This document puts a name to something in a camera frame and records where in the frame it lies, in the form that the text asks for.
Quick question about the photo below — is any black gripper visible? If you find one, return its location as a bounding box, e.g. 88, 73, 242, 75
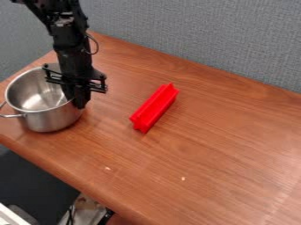
43, 49, 107, 109

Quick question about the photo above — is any stainless steel pot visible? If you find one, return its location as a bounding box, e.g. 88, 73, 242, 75
0, 67, 83, 133

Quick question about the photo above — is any red plastic block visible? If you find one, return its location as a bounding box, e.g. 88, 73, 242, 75
130, 83, 179, 134

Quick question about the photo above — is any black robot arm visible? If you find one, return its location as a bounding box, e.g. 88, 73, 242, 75
9, 0, 107, 109

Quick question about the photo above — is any white object bottom left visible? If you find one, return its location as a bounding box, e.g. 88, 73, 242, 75
0, 203, 31, 225

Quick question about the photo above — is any grey bag under table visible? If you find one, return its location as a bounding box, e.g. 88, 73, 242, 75
57, 193, 114, 225

